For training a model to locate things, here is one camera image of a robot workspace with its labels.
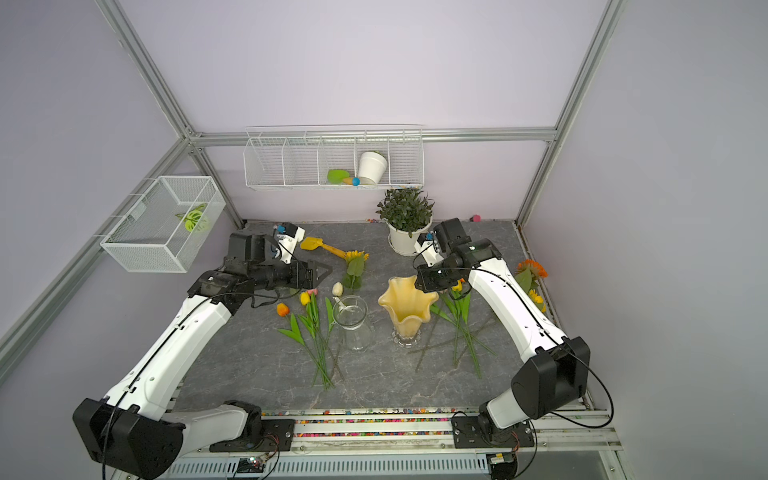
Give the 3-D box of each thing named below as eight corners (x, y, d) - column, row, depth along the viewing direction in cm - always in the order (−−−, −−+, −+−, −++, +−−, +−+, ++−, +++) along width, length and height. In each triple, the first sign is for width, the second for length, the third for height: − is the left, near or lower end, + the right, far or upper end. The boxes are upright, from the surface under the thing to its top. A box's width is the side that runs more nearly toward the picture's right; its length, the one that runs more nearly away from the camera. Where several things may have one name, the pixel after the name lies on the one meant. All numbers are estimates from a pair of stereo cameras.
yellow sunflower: (344, 290, 103) (341, 279, 98) (347, 262, 111) (345, 250, 105) (367, 290, 103) (365, 279, 98) (369, 262, 111) (368, 250, 105)
